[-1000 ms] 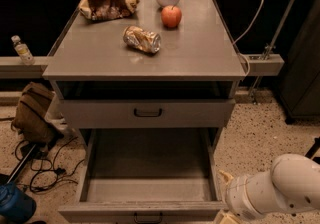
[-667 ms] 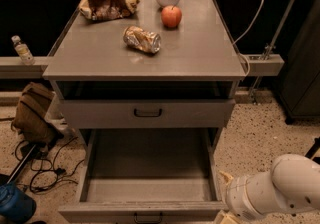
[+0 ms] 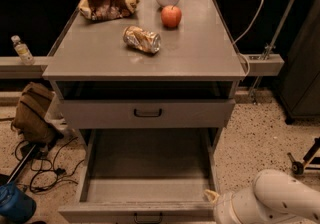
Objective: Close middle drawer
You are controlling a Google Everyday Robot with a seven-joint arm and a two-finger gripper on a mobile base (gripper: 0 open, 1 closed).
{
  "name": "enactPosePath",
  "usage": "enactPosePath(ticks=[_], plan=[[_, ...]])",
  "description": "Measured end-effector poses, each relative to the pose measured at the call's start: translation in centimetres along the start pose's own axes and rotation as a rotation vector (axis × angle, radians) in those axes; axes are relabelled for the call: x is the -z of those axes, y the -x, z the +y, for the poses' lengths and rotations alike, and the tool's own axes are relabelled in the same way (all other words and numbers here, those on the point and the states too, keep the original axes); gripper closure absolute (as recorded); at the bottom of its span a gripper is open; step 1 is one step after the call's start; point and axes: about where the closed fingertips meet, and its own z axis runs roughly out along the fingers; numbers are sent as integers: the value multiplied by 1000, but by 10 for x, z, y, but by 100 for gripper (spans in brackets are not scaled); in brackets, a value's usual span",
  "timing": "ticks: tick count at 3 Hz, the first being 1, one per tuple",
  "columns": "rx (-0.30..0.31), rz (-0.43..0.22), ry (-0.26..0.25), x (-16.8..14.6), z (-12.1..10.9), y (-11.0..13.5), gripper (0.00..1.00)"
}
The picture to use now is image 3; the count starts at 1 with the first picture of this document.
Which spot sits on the dark grey cabinet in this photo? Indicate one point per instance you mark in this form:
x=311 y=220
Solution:
x=299 y=80

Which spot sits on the grey top drawer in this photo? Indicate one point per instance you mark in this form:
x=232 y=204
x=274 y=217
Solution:
x=100 y=114

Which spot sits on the grey metal drawer cabinet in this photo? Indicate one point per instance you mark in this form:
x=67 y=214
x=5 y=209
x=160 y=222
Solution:
x=196 y=60

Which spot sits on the metal tripod pole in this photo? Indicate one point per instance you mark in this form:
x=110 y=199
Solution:
x=268 y=49

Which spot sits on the red apple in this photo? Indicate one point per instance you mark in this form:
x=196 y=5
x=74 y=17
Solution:
x=171 y=16

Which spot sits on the blue plastic container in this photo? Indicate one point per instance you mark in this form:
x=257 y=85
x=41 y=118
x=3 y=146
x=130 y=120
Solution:
x=15 y=205

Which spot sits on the crushed silver soda can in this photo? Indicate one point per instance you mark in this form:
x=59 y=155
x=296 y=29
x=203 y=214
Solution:
x=140 y=39

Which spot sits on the brown canvas backpack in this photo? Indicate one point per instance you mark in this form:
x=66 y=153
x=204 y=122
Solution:
x=31 y=110

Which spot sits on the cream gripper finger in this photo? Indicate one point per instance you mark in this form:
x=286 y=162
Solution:
x=212 y=196

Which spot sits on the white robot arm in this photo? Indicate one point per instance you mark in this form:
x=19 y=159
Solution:
x=273 y=197

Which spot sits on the grey drawer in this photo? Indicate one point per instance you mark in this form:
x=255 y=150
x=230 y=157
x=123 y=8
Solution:
x=145 y=176
x=100 y=114

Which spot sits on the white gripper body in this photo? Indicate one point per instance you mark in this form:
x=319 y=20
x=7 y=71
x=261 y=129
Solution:
x=224 y=208

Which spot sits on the black wheeled stand leg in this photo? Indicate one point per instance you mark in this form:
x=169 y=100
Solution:
x=310 y=160

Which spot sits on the clear plastic water bottle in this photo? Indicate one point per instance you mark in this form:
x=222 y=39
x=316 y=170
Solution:
x=22 y=50

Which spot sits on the crumpled brown chip bag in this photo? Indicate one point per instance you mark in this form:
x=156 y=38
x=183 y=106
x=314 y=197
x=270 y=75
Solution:
x=105 y=10

